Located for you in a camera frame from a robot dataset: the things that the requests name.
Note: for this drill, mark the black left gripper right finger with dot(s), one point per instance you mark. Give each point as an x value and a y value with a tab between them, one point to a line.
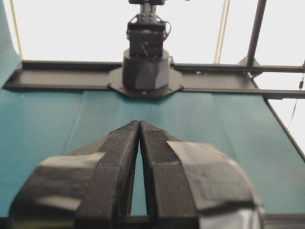
194	185

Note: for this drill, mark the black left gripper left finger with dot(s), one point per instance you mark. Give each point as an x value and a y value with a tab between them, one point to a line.
84	189

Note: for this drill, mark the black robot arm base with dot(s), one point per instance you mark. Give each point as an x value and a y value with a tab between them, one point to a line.
146	71

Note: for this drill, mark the black metal frame rail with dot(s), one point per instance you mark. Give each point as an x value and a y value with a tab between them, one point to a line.
202	78

